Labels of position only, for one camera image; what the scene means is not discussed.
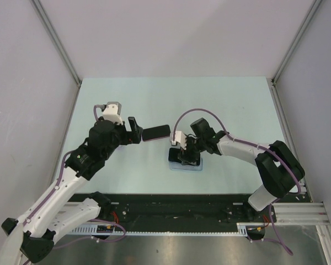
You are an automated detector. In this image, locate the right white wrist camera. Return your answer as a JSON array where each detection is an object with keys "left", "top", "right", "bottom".
[{"left": 170, "top": 130, "right": 186, "bottom": 150}]

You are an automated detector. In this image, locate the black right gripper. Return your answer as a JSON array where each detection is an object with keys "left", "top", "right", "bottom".
[{"left": 178, "top": 135, "right": 206, "bottom": 166}]

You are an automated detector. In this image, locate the purple-edged black phone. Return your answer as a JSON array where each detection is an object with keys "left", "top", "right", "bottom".
[{"left": 142, "top": 125, "right": 170, "bottom": 142}]

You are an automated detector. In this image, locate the slotted cable duct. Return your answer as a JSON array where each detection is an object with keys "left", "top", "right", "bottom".
[{"left": 67, "top": 221, "right": 264, "bottom": 237}]

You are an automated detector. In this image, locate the blue-edged black phone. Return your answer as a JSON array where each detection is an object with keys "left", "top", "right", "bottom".
[{"left": 167, "top": 147, "right": 202, "bottom": 166}]

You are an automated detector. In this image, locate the aluminium frame profile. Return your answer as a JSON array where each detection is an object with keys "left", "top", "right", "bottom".
[{"left": 267, "top": 79, "right": 331, "bottom": 264}]

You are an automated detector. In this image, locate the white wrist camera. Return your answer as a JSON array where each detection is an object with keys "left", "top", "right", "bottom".
[
  {"left": 170, "top": 130, "right": 186, "bottom": 150},
  {"left": 102, "top": 102, "right": 124, "bottom": 125}
]

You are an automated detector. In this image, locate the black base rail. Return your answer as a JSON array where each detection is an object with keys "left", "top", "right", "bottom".
[{"left": 63, "top": 193, "right": 311, "bottom": 223}]

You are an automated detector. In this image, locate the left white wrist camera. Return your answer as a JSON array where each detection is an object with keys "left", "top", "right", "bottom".
[{"left": 102, "top": 102, "right": 124, "bottom": 125}]

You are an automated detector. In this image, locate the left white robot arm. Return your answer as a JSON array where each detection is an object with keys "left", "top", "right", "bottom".
[{"left": 0, "top": 115, "right": 143, "bottom": 264}]

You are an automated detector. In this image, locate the light blue phone case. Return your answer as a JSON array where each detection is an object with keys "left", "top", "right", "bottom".
[{"left": 169, "top": 158, "right": 203, "bottom": 172}]

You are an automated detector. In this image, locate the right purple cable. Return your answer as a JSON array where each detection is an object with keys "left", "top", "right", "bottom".
[{"left": 172, "top": 108, "right": 303, "bottom": 256}]

